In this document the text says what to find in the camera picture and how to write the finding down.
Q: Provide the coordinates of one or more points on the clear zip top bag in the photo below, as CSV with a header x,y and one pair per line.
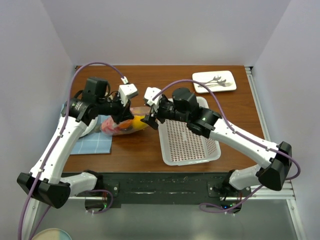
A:
x,y
143,110

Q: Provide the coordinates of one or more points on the white plastic basket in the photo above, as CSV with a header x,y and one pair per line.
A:
x,y
181,147

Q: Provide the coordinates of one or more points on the white round plate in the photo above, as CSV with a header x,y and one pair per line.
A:
x,y
90,127

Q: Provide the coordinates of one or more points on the white rectangular plate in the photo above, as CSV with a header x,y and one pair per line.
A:
x,y
225,74

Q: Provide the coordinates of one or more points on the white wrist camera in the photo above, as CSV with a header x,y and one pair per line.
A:
x,y
127,92
152,97

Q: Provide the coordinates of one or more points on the fake orange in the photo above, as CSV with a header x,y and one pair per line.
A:
x,y
125,125

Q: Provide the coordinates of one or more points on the silver fork on plate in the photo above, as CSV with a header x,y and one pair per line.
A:
x,y
218,84

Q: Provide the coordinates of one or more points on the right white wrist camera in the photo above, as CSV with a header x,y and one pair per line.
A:
x,y
152,97

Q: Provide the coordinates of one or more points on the blue checkered cloth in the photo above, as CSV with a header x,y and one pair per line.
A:
x,y
95,142

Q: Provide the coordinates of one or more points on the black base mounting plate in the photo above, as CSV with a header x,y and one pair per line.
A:
x,y
168,188

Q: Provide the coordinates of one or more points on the silver spoon on plate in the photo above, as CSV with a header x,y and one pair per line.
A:
x,y
215,78
201,86

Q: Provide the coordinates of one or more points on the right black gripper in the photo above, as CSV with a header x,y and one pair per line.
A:
x,y
158,115

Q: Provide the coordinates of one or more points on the pastel round plate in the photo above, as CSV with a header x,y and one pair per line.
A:
x,y
52,234

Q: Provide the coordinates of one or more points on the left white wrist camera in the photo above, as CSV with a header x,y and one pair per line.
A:
x,y
127,92

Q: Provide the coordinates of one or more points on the aluminium rail frame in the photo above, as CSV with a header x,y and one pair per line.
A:
x,y
91,216

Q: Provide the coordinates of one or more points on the fake red apple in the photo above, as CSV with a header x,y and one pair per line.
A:
x,y
109,127

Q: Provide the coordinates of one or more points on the fake yellow lemon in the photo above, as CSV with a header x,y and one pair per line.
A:
x,y
138,124

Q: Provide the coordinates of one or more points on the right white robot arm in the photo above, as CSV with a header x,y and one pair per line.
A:
x,y
272,160

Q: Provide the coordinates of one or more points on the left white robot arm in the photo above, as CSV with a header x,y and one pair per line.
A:
x,y
44,182

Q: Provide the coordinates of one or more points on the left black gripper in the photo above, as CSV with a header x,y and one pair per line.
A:
x,y
124,113

